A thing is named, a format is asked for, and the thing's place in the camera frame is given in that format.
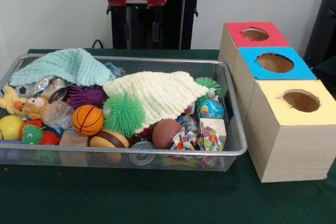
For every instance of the cream waffle cloth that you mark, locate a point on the cream waffle cloth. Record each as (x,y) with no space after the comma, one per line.
(157,93)

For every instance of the multicolour patchwork cloth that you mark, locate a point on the multicolour patchwork cloth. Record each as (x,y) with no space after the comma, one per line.
(199,140)

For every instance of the clear mesh bin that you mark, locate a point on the clear mesh bin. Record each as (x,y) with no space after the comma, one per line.
(183,161)

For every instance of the wooden box with three holes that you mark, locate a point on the wooden box with three holes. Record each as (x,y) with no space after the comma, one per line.
(294,150)

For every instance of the mint waffle cloth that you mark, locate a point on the mint waffle cloth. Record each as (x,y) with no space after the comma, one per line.
(68,64)

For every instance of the green spiky rubber ball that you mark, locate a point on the green spiky rubber ball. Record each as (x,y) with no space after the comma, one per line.
(123,115)

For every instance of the globe print ball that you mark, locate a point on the globe print ball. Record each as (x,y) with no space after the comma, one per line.
(210,108)

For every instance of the orange toy basketball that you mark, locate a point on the orange toy basketball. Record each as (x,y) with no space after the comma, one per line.
(88,120)

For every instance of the brown toy football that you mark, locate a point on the brown toy football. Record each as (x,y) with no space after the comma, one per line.
(165,133)

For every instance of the toy burger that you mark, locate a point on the toy burger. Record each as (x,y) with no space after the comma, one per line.
(109,138)

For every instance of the plain wooden cube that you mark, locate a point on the plain wooden cube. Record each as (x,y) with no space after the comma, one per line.
(212,124)

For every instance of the yellow smiley ball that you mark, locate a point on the yellow smiley ball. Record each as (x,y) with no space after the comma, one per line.
(10,128)

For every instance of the dark green table cloth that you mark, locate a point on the dark green table cloth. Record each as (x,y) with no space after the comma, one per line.
(157,197)

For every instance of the black chair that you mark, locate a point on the black chair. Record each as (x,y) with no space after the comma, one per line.
(325,24)

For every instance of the green cloth of side table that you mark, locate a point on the green cloth of side table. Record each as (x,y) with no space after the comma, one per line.
(328,69)

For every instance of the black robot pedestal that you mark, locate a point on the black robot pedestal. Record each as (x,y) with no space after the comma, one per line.
(170,24)

